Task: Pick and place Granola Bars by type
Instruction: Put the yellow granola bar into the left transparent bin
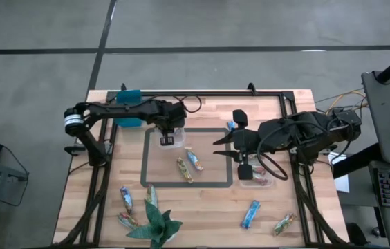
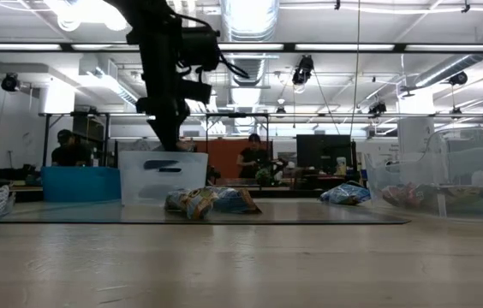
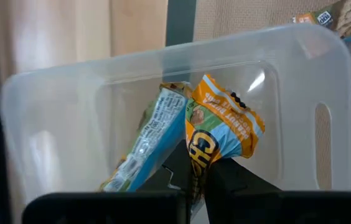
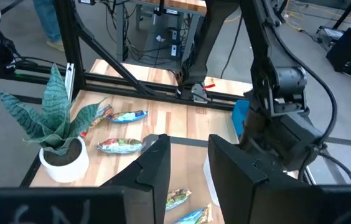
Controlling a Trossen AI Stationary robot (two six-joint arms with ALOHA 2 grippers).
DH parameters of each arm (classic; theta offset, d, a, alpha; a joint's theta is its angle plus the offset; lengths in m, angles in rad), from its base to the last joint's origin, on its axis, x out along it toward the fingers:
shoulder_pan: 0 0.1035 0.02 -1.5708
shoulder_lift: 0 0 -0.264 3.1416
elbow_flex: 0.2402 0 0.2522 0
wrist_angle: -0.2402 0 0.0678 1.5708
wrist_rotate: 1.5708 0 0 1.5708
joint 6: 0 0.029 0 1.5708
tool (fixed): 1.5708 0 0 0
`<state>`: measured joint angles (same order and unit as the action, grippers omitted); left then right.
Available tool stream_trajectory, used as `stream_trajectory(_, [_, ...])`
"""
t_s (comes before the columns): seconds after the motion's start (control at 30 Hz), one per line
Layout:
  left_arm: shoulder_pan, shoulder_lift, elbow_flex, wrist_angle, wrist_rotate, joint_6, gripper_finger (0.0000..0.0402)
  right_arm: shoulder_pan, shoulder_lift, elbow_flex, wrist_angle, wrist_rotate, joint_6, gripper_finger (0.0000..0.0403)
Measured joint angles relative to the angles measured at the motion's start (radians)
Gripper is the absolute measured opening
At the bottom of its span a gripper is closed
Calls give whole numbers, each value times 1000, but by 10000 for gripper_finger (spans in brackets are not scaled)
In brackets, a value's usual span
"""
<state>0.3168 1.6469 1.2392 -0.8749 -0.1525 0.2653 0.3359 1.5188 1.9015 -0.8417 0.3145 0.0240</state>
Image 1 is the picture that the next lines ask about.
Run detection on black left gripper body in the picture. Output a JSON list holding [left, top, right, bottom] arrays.
[[153, 100, 187, 146]]

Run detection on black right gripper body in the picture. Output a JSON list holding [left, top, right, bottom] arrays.
[[232, 109, 263, 181]]

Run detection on tall clear plastic container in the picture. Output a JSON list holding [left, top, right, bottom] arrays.
[[155, 126, 186, 150]]

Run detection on shallow clear plastic container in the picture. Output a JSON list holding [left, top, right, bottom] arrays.
[[239, 154, 275, 188]]

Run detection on white green wrapper granola bar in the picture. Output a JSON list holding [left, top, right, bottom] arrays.
[[145, 183, 159, 208]]

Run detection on blue orange wrapper granola bar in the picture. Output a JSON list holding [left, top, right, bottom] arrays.
[[120, 185, 134, 214]]

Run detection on green red wrapper granola bar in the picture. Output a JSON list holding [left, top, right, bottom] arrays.
[[117, 212, 143, 230]]

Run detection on clear mat with grey border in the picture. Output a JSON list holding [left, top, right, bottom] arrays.
[[140, 127, 234, 189]]

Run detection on blue plastic bin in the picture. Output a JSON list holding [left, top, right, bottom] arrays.
[[114, 89, 144, 128]]

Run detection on green artificial plant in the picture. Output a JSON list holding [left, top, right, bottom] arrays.
[[125, 199, 184, 249]]

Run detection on white paper sheet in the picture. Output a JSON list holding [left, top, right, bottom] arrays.
[[328, 151, 351, 194]]

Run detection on black cart crossbar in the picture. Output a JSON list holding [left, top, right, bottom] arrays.
[[331, 143, 382, 179]]

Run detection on grey metal cart shelf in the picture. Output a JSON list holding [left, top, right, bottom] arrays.
[[360, 71, 390, 165]]

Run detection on black cart foot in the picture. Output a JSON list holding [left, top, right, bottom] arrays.
[[346, 223, 369, 247]]

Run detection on grey side stand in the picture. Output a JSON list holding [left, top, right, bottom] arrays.
[[0, 155, 30, 249]]

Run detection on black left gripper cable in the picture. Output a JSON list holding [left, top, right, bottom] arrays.
[[177, 94, 203, 114]]

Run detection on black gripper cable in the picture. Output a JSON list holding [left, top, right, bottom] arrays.
[[177, 94, 203, 114], [256, 120, 290, 182]]

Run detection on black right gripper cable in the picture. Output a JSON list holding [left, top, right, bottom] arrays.
[[256, 120, 290, 182]]

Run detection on yellow cable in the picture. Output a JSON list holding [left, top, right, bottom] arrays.
[[326, 89, 367, 113]]

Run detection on black diagonal frame brace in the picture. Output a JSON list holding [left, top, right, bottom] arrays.
[[55, 165, 113, 247], [293, 179, 350, 247]]

